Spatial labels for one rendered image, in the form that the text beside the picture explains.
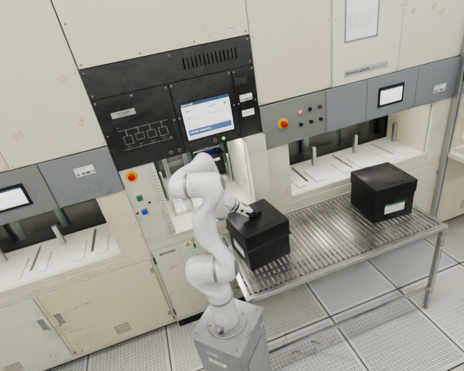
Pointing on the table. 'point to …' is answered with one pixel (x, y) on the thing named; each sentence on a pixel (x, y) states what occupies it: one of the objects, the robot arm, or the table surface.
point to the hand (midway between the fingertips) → (253, 213)
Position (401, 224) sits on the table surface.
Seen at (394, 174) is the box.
